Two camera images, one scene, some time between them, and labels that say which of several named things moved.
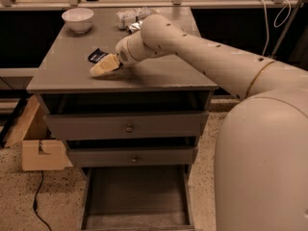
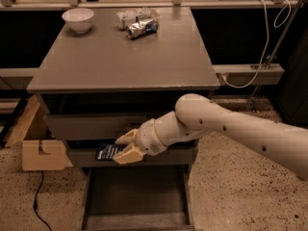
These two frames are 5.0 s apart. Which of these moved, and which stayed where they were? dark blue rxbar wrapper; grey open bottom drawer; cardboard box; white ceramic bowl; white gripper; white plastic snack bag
Moved: dark blue rxbar wrapper; white gripper
Stayed: grey open bottom drawer; cardboard box; white ceramic bowl; white plastic snack bag
